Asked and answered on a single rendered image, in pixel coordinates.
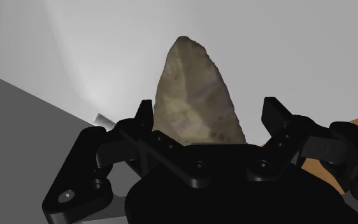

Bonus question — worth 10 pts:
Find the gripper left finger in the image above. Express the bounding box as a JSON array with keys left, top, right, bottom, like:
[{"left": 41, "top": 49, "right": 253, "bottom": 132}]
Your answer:
[{"left": 41, "top": 99, "right": 212, "bottom": 224}]

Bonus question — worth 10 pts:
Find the grey-brown pointed stone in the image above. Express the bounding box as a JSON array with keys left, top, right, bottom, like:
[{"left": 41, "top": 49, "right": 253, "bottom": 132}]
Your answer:
[{"left": 152, "top": 36, "right": 247, "bottom": 146}]

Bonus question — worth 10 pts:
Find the small grey flat object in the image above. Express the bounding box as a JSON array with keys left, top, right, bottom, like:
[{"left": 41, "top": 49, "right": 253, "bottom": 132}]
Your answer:
[{"left": 93, "top": 113, "right": 117, "bottom": 131}]

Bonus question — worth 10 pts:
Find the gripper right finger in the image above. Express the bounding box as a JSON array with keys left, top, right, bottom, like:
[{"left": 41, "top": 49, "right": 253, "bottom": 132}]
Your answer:
[{"left": 246, "top": 96, "right": 358, "bottom": 208}]

